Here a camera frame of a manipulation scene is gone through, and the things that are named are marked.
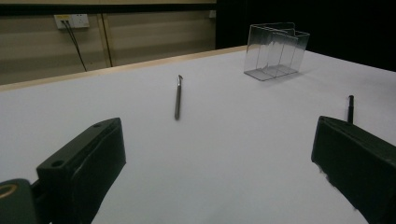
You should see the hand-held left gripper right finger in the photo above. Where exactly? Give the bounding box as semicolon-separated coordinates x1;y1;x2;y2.
311;116;396;224

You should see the black pen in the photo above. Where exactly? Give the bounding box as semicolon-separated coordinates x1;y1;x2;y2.
346;94;355;124

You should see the white wall socket yellow label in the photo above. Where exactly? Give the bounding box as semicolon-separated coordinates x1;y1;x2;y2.
53;14;73;30

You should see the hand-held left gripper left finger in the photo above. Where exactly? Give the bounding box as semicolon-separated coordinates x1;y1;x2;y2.
36;117;127;224

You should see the clear acrylic pen holder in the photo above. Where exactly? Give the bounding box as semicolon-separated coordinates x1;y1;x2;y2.
243;21;311;82

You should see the black curtain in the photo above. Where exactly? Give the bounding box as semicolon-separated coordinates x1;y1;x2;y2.
216;0;396;73

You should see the black power cable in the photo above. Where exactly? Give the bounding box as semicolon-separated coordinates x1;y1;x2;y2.
61;20;88;73

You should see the dark pen with silver tip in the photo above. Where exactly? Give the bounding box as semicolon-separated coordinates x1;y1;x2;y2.
174;74;184;121

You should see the black horizontal bar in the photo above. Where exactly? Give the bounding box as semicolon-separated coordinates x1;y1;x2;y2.
0;3;218;17

